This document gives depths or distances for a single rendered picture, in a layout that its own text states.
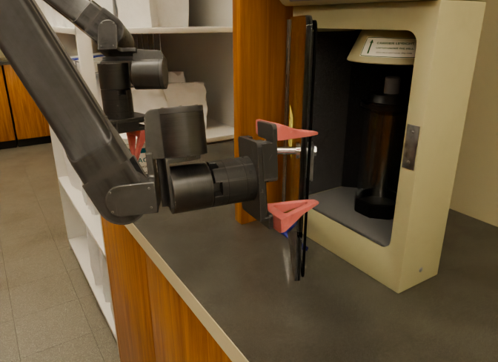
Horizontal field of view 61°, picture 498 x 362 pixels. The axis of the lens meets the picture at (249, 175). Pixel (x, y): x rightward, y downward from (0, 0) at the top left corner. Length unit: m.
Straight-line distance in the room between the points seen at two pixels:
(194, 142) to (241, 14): 0.44
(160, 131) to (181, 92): 1.36
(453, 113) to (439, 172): 0.10
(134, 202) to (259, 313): 0.32
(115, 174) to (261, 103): 0.50
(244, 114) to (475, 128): 0.56
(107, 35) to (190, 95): 1.05
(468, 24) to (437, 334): 0.46
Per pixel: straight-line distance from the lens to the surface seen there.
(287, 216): 0.54
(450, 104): 0.72
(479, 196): 1.16
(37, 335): 2.33
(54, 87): 0.50
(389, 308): 0.76
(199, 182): 0.49
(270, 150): 0.51
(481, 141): 1.13
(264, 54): 0.91
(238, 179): 0.50
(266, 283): 0.78
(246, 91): 0.89
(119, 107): 0.84
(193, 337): 0.93
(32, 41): 0.51
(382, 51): 0.75
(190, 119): 0.48
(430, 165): 0.72
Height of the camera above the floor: 1.38
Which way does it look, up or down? 20 degrees down
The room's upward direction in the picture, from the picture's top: straight up
